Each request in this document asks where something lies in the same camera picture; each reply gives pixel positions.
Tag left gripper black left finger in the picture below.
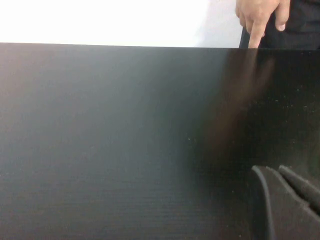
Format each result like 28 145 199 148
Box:
251 164 320 240

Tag person's black shirt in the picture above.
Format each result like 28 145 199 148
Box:
287 0 320 33

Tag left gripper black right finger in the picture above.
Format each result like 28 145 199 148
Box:
278 164 320 214

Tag person's right hand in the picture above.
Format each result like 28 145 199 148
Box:
235 0 292 49

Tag person's dark trousers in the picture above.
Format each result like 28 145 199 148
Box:
238 12 320 51

